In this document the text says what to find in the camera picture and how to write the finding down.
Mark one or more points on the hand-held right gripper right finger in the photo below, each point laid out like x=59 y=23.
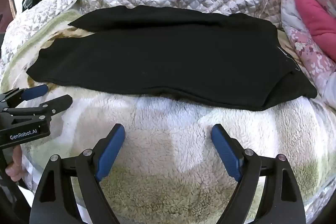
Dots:
x=227 y=150

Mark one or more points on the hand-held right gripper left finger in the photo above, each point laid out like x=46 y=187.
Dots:
x=110 y=153

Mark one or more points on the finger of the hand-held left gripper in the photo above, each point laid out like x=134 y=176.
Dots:
x=56 y=103
x=35 y=91

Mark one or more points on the black pants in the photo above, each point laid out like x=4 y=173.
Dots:
x=157 y=61

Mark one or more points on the person's left hand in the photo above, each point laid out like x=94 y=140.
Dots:
x=14 y=169

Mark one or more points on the floral fleece blanket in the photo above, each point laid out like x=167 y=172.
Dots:
x=170 y=140

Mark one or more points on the person's dark clothing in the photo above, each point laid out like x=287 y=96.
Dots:
x=10 y=203

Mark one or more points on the pink floral pillow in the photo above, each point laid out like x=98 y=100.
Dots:
x=315 y=56

